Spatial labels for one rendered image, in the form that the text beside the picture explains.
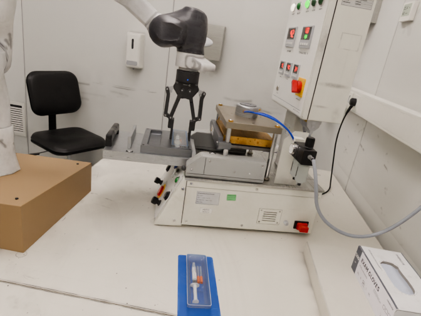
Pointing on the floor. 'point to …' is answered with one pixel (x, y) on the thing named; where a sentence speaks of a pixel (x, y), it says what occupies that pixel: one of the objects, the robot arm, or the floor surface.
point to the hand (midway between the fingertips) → (180, 130)
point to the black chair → (88, 138)
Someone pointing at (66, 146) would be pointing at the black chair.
